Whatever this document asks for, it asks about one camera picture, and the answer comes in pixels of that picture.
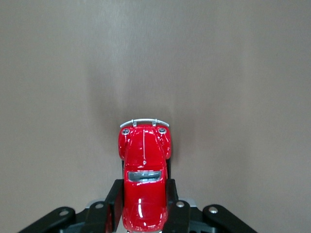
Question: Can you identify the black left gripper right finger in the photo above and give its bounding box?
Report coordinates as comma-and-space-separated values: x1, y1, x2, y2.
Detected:
162, 179, 258, 233

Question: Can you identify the red beetle toy car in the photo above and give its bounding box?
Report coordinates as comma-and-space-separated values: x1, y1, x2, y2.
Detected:
118, 118, 173, 233

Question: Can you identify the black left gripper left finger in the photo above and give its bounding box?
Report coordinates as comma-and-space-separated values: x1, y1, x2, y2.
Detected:
18, 179, 125, 233

